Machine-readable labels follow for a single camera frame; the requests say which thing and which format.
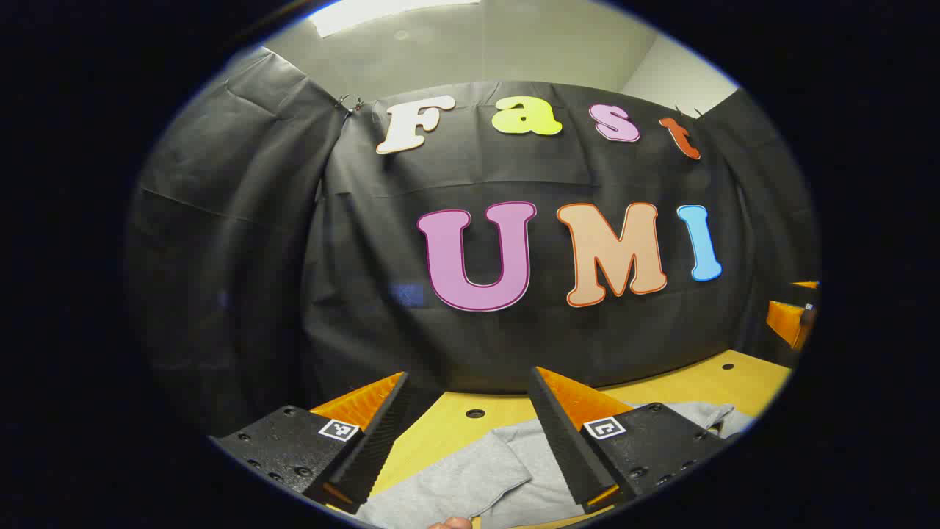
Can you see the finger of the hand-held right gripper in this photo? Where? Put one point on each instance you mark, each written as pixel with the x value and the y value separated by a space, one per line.
pixel 806 284
pixel 789 323

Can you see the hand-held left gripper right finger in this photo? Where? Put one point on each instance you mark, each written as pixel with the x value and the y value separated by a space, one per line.
pixel 562 441

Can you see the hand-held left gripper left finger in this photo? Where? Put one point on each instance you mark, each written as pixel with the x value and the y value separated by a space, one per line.
pixel 378 441

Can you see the grey zip-neck sweatshirt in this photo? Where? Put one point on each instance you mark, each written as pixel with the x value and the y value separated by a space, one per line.
pixel 455 477

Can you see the black backdrop cloth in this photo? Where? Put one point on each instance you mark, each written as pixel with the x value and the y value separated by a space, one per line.
pixel 367 257

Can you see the ceiling light panel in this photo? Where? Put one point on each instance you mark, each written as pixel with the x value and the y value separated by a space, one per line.
pixel 382 13

